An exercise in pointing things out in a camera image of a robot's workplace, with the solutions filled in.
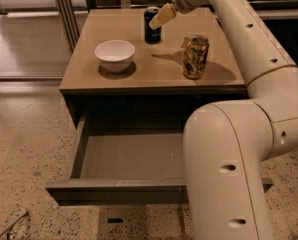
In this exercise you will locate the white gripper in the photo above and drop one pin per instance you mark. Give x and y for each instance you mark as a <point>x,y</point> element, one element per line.
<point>168,11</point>

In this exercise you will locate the blue pepsi can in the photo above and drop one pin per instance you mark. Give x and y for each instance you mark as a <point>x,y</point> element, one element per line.
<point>151,36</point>

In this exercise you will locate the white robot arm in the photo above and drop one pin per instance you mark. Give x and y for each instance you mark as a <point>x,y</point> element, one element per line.
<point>271,78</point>

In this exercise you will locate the orange crumpled soda can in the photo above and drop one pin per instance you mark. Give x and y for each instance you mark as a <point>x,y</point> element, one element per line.
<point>195,57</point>

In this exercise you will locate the open grey top drawer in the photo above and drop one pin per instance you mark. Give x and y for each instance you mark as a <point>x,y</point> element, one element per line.
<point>122,170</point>

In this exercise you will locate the white ceramic bowl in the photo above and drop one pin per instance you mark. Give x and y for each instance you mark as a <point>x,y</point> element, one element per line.
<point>115,55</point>

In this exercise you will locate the small black floor object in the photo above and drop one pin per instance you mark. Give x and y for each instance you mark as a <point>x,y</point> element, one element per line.
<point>115,220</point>

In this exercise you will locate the metal rod on floor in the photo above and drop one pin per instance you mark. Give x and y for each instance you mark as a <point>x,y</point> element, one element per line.
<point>6,231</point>

